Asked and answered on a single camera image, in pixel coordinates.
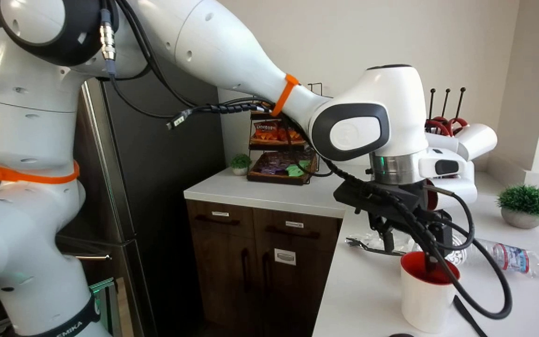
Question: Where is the dark grey refrigerator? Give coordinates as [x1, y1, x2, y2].
[57, 62, 229, 337]

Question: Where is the purple snack packet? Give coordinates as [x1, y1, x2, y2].
[261, 154, 294, 176]

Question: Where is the dark brown wooden cabinet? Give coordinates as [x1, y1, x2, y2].
[184, 197, 347, 337]

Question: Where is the black plastic knife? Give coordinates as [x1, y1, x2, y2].
[453, 298, 491, 337]

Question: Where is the white mug red inside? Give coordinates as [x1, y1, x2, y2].
[427, 130, 457, 152]
[399, 249, 463, 336]
[455, 122, 500, 163]
[427, 176, 480, 214]

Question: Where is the orange strap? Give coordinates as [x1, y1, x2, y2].
[0, 160, 83, 188]
[272, 72, 304, 118]

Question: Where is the green plastic bin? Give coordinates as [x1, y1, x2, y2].
[88, 278, 120, 337]

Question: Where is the black metal mug rack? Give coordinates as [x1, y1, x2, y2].
[425, 87, 466, 137]

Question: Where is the green snack packet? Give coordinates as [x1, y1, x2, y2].
[285, 162, 309, 180]

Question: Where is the small green plant white pot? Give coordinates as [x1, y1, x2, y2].
[227, 152, 255, 178]

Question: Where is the red-orange Doritos bag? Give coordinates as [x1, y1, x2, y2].
[253, 120, 285, 145]
[283, 124, 304, 147]

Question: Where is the green plant grey pot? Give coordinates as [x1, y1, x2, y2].
[498, 184, 539, 233]

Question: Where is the clear plastic water bottle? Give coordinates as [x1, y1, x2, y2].
[468, 238, 539, 281]

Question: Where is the large white cabinet label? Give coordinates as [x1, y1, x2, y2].
[274, 248, 300, 268]

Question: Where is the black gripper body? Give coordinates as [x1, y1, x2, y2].
[334, 180, 457, 236]

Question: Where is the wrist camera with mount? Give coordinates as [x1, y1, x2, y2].
[418, 148, 472, 182]

